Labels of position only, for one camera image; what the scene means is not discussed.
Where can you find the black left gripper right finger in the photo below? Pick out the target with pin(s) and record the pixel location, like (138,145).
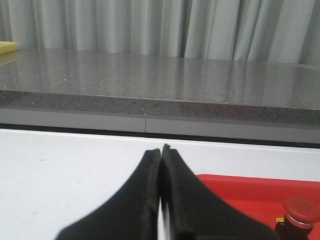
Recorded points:
(191,211)

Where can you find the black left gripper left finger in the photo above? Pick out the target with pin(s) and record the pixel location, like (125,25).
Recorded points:
(130,214)

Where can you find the red mushroom push button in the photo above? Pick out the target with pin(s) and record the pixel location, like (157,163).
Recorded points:
(300,217)

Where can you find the grey granite counter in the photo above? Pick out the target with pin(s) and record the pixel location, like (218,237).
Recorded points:
(98,91)

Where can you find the white pleated curtain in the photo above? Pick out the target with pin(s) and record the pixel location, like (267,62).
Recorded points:
(276,31)

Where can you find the yellow object on counter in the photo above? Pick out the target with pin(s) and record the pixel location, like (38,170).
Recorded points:
(7,46)

